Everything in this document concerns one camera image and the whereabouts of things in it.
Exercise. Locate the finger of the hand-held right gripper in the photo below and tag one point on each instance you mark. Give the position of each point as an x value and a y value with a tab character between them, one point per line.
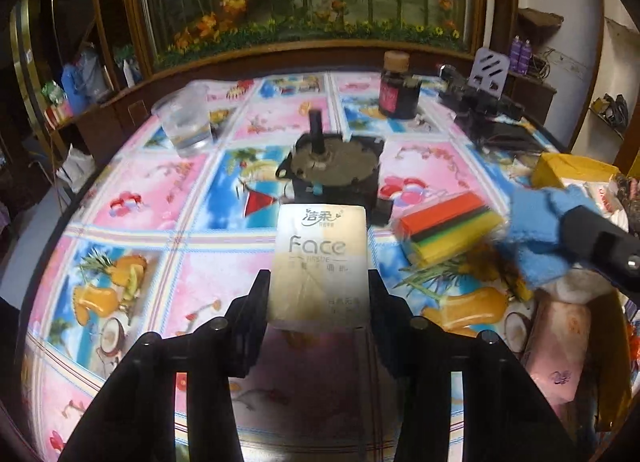
600	242

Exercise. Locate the purple phone stand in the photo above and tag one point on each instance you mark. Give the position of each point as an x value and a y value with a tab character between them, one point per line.
490	72

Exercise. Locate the printed tablecloth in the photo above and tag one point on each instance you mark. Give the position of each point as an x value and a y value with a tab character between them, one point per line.
175	252

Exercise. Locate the black camera device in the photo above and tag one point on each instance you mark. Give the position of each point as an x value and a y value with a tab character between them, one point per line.
460	87

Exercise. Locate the yellow-taped white box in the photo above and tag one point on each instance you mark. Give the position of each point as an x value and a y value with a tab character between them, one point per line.
565	170

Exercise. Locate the blue knitted cloth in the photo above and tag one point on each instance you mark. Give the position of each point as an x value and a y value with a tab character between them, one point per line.
535	227

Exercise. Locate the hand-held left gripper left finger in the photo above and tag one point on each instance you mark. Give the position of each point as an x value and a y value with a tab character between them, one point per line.
261	302

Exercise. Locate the black motor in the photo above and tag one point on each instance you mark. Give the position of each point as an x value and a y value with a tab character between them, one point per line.
335	162

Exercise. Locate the colourful sponge pack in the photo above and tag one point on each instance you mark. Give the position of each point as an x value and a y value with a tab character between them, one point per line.
450	227

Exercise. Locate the black ink bottle with cork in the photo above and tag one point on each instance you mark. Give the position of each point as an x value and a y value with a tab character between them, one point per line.
397	92

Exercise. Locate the beige tissue pack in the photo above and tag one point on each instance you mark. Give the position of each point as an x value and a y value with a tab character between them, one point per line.
317	267

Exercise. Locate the clear plastic cup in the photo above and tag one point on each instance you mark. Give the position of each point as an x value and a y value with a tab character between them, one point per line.
185	120

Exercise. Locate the black bag on shelf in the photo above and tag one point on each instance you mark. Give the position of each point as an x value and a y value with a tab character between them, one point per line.
612	110

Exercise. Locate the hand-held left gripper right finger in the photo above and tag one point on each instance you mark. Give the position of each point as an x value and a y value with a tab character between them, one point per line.
377	302

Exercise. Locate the pink tissue pack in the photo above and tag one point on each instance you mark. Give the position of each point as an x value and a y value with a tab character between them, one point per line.
565	357

